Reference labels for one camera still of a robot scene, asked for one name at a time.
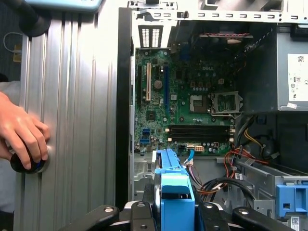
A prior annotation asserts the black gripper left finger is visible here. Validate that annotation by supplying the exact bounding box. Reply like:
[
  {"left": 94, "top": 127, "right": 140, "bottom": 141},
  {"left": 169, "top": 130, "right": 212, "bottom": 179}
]
[{"left": 57, "top": 184, "right": 158, "bottom": 231}]

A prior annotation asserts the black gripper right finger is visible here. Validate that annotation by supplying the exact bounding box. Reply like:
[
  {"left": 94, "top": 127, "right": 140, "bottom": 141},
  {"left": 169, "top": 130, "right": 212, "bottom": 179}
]
[{"left": 194, "top": 192, "right": 296, "bottom": 231}]

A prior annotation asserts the hard disk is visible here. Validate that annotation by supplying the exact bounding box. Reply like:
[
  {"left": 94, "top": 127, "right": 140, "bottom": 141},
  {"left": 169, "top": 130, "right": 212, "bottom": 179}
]
[{"left": 151, "top": 148, "right": 196, "bottom": 231}]

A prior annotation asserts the round black tool blue ring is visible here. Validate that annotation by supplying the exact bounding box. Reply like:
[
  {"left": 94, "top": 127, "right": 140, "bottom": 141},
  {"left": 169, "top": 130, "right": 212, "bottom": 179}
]
[{"left": 10, "top": 144, "right": 51, "bottom": 174}]

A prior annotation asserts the grey metal disk bay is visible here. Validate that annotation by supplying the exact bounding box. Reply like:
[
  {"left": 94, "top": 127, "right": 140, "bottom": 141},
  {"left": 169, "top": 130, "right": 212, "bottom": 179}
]
[{"left": 131, "top": 154, "right": 227, "bottom": 210}]

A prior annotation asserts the person's bare hand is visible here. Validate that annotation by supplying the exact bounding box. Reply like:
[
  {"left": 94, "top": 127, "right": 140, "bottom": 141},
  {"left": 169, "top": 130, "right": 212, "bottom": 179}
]
[{"left": 0, "top": 91, "right": 51, "bottom": 170}]

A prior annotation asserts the grey metal drive cage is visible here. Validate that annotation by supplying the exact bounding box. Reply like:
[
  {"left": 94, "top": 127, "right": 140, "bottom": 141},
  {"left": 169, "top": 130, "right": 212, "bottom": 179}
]
[{"left": 237, "top": 160, "right": 308, "bottom": 221}]

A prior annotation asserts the blue drive cage latch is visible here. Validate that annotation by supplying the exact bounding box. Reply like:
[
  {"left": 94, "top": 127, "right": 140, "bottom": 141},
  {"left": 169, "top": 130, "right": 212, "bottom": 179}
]
[{"left": 275, "top": 184, "right": 308, "bottom": 218}]

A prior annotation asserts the black RAM slot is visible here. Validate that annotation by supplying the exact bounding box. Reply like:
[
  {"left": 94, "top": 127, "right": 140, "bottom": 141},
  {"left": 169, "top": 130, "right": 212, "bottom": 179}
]
[
  {"left": 171, "top": 133, "right": 230, "bottom": 138},
  {"left": 171, "top": 128, "right": 230, "bottom": 133},
  {"left": 171, "top": 138, "right": 230, "bottom": 142},
  {"left": 171, "top": 124, "right": 230, "bottom": 129}
]

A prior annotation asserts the metal socket cover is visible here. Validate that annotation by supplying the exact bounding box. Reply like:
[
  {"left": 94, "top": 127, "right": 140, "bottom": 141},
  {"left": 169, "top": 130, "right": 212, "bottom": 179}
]
[{"left": 208, "top": 91, "right": 243, "bottom": 116}]

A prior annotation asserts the black open PC case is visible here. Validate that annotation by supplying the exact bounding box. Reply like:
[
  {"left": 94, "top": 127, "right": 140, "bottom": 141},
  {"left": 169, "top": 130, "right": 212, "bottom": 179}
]
[{"left": 115, "top": 0, "right": 308, "bottom": 231}]

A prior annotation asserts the CPU socket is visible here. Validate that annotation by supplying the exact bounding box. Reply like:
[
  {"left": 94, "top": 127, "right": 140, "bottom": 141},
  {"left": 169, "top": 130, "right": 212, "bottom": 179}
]
[{"left": 189, "top": 94, "right": 209, "bottom": 113}]

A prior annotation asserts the black expansion slot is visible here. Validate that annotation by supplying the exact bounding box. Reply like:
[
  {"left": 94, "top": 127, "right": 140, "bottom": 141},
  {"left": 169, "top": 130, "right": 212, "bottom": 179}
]
[{"left": 138, "top": 64, "right": 143, "bottom": 107}]

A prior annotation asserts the blue expansion slot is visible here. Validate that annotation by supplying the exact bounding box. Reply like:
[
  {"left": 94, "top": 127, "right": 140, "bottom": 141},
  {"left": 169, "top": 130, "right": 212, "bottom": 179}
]
[{"left": 163, "top": 63, "right": 169, "bottom": 113}]

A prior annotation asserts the white expansion slot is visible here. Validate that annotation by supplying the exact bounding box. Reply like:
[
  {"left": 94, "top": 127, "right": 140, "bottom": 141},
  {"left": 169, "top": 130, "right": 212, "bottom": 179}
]
[{"left": 146, "top": 63, "right": 152, "bottom": 102}]

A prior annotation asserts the grey power supply unit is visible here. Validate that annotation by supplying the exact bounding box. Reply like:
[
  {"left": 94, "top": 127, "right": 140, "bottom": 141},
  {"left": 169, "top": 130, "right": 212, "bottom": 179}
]
[{"left": 275, "top": 23, "right": 308, "bottom": 112}]

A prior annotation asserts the green motherboard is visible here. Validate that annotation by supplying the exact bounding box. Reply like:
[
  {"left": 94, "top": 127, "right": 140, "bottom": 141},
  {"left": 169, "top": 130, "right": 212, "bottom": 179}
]
[{"left": 133, "top": 47, "right": 244, "bottom": 156}]

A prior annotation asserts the black cable bundle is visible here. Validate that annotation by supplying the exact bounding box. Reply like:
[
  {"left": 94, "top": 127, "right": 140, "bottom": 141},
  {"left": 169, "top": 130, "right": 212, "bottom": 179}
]
[{"left": 197, "top": 177, "right": 256, "bottom": 201}]

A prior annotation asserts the red and orange wire bundle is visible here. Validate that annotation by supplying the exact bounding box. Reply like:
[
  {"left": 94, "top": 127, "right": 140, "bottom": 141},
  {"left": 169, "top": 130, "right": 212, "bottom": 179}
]
[{"left": 223, "top": 145, "right": 270, "bottom": 179}]

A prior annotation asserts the short blue data wire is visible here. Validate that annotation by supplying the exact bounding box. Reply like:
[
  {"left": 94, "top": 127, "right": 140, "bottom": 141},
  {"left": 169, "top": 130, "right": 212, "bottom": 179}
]
[{"left": 184, "top": 148, "right": 195, "bottom": 167}]

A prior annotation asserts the yellow wire bundle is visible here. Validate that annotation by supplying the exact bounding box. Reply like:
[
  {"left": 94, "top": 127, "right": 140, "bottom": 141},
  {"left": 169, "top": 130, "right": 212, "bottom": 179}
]
[{"left": 244, "top": 128, "right": 266, "bottom": 150}]

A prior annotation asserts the red and black fan wire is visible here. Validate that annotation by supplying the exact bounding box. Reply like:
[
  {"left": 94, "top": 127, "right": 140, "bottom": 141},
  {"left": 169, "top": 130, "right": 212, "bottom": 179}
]
[{"left": 199, "top": 32, "right": 253, "bottom": 39}]

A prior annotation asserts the thick black pendant cable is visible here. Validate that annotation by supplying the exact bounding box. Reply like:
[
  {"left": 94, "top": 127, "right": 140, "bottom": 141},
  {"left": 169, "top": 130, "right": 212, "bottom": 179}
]
[{"left": 18, "top": 0, "right": 52, "bottom": 38}]

